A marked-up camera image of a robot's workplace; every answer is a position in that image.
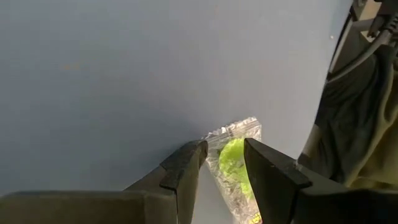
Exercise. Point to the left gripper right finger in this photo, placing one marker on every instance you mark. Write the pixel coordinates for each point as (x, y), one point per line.
(280, 193)

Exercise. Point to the green candy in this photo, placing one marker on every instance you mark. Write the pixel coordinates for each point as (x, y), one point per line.
(230, 155)

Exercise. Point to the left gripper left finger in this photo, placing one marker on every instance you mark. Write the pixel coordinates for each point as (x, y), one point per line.
(177, 174)

